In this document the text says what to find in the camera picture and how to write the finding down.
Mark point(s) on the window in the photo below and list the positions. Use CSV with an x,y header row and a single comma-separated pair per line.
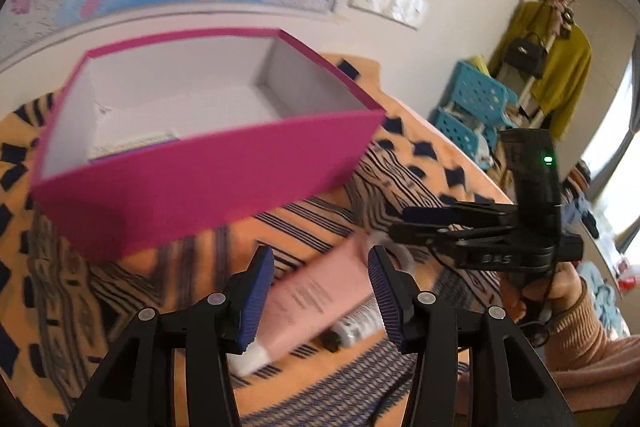
x,y
615,142

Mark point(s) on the pink cardboard box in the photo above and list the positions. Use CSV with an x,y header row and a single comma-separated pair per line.
x,y
200,187

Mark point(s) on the large peach pink tube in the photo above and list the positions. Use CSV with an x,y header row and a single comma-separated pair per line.
x,y
315,292

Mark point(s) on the orange patterned blanket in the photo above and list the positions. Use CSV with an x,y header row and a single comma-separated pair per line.
x,y
150,307

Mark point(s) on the person's right hand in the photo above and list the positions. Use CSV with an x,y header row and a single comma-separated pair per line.
x,y
512,304

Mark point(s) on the blue plastic basket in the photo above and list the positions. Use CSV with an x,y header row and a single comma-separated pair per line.
x,y
457,129
480,94

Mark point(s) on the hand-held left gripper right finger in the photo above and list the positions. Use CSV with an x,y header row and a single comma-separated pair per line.
x,y
385,302

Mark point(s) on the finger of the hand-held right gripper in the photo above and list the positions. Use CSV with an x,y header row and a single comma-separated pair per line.
x,y
417,233
425,214

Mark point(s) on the blue medicine box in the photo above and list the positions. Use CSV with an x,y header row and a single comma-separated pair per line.
x,y
135,146

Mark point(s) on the yellow hanging garment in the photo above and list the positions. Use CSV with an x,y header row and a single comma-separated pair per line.
x,y
567,77

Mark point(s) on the black handbag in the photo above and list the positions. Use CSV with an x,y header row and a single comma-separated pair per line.
x,y
525,54

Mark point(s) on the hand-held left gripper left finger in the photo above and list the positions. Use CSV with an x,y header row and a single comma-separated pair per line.
x,y
257,302

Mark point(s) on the silver tube black cap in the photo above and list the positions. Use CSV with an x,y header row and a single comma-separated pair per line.
x,y
360,324

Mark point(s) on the light blue cloth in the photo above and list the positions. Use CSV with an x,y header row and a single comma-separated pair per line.
x,y
607,297

